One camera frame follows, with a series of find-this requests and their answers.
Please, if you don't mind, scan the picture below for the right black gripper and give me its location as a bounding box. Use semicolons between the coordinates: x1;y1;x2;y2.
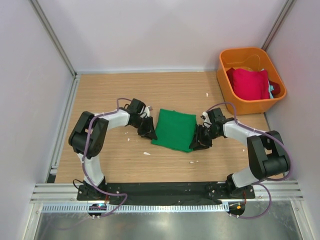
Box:
189;124;221;151

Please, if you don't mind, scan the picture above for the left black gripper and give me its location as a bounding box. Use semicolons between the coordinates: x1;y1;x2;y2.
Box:
131;115;158;141

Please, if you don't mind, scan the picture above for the green t shirt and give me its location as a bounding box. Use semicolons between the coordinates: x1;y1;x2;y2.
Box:
151;108;197;153

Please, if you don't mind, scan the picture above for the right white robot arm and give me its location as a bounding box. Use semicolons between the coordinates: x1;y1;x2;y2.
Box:
189;107;291;198

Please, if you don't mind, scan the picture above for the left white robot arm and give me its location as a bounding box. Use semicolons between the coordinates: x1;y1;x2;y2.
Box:
68;97;157;200

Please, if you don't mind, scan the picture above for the red t shirt in bin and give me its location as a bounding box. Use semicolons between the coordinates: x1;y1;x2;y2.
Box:
232;68;270;101

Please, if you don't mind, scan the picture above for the orange plastic bin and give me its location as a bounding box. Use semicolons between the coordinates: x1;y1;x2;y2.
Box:
217;47;287;115

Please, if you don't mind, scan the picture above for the light blue cloth in bin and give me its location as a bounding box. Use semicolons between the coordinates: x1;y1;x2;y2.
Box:
268;81;274;99

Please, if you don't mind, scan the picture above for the dark red cloth in bin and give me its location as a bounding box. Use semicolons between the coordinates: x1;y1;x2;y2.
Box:
226;67;281;97

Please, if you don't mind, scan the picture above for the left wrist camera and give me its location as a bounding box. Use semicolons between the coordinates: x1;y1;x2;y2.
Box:
124;98;153;118

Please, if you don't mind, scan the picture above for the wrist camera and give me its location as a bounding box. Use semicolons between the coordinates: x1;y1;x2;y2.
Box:
201;107;226;125
124;98;153;118

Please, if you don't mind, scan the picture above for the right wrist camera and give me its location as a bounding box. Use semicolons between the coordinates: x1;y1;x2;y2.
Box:
201;107;226;125

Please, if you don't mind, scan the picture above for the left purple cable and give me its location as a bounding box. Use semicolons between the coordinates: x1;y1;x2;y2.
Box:
47;97;128;231

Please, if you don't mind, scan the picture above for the purple cable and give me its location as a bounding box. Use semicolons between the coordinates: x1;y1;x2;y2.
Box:
47;97;128;231
206;102;293;220

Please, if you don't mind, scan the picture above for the white slotted cable duct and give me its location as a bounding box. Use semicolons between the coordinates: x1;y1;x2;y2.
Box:
41;202;229;214

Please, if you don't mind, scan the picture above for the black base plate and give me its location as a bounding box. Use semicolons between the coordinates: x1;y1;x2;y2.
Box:
77;181;255;206

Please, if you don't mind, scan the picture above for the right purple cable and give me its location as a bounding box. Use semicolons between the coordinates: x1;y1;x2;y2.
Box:
206;102;293;220

